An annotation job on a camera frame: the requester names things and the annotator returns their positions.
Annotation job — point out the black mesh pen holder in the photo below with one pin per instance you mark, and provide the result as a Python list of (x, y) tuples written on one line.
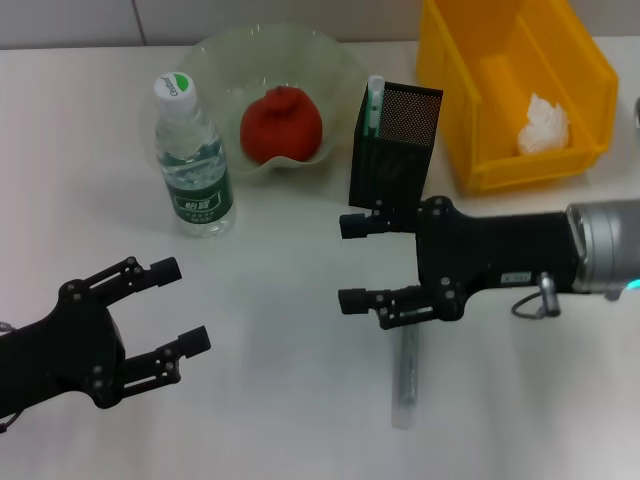
[(395, 160)]

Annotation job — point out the yellow plastic storage bin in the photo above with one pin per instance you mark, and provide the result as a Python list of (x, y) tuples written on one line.
[(470, 100)]

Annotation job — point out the green utility knife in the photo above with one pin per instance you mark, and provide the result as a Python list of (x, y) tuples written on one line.
[(374, 115)]

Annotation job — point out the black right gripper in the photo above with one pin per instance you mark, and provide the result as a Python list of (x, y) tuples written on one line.
[(490, 250)]

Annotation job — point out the orange knitted toy fruit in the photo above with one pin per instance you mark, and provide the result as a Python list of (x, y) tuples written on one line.
[(282, 125)]

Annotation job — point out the white paper ball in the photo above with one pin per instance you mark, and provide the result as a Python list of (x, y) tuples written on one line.
[(542, 130)]

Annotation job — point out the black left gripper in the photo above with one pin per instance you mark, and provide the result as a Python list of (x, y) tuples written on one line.
[(65, 350)]

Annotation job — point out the clear green-label water bottle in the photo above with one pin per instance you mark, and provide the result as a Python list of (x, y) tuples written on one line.
[(197, 190)]

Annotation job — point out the grey marker pen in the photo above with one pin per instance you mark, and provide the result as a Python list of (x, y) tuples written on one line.
[(406, 370)]

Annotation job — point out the green wavy glass fruit bowl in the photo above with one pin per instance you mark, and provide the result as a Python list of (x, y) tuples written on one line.
[(230, 65)]

